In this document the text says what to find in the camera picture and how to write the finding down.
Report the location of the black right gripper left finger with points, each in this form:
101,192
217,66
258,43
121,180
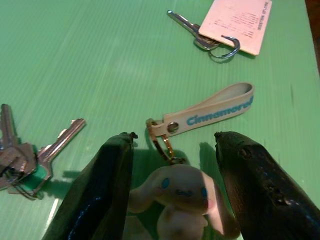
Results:
100,190

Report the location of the silver key bunch green tag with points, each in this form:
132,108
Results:
22,157

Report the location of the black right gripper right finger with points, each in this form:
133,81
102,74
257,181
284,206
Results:
265,190

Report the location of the silver key with pink tag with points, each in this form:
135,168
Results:
235,25

